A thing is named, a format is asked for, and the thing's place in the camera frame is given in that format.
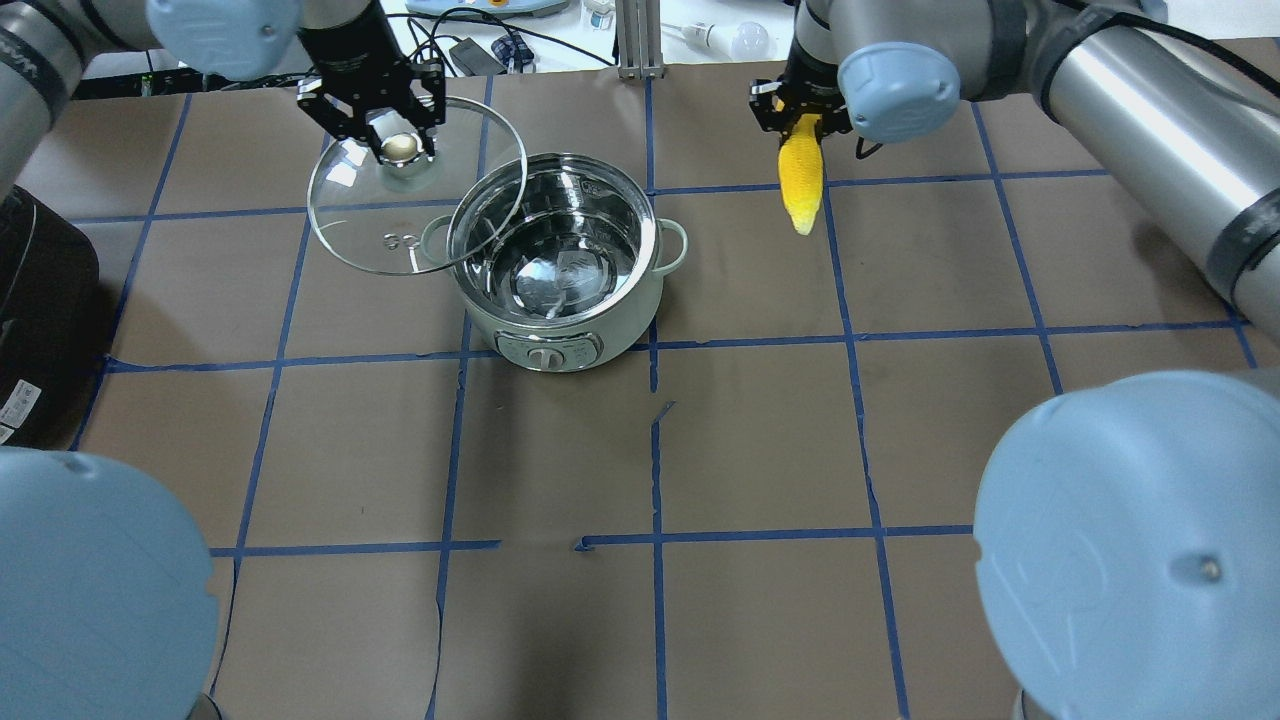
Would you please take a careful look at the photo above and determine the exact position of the glass pot lid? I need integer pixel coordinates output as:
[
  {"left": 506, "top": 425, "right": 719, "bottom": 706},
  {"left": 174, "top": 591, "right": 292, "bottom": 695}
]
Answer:
[{"left": 307, "top": 96, "right": 529, "bottom": 275}]

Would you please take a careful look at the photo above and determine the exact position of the yellow toy corn cob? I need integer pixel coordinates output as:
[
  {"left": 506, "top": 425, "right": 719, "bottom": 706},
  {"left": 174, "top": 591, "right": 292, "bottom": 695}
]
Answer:
[{"left": 777, "top": 113, "right": 823, "bottom": 236}]

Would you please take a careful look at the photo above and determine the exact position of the aluminium frame post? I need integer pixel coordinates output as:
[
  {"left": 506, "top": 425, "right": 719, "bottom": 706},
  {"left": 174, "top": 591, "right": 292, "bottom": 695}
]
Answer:
[{"left": 614, "top": 0, "right": 666, "bottom": 81}]

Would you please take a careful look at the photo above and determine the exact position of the pale green electric pot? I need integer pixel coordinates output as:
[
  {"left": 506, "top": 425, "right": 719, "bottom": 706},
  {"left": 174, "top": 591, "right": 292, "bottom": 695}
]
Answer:
[{"left": 428, "top": 152, "right": 690, "bottom": 373}]

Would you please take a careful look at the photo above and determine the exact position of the black power adapter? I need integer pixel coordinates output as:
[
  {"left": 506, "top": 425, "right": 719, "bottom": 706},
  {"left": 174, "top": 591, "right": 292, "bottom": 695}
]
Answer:
[{"left": 448, "top": 38, "right": 508, "bottom": 77}]

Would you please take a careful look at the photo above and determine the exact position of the dark grey rice cooker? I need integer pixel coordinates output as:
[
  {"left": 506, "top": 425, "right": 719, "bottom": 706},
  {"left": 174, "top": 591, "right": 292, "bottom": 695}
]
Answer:
[{"left": 1, "top": 186, "right": 101, "bottom": 447}]

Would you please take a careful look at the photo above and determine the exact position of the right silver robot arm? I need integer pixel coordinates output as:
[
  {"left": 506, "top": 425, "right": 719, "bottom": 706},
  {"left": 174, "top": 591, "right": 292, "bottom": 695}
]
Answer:
[{"left": 436, "top": 99, "right": 1277, "bottom": 719}]

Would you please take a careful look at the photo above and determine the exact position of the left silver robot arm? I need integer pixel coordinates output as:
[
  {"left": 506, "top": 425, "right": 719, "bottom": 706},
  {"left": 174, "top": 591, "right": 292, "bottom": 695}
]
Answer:
[{"left": 3, "top": 1, "right": 445, "bottom": 719}]

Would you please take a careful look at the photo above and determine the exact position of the white light bulb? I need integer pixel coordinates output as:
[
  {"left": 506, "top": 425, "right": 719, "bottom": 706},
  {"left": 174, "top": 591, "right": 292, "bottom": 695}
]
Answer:
[{"left": 659, "top": 20, "right": 774, "bottom": 61}]

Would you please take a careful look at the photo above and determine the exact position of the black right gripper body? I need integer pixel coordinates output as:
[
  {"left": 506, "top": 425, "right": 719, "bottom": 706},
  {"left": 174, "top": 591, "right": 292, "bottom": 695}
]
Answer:
[{"left": 750, "top": 60, "right": 852, "bottom": 136}]

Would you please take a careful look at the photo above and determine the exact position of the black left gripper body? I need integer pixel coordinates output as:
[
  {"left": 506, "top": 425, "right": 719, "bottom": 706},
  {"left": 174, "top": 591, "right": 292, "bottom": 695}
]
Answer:
[{"left": 297, "top": 45, "right": 445, "bottom": 167}]

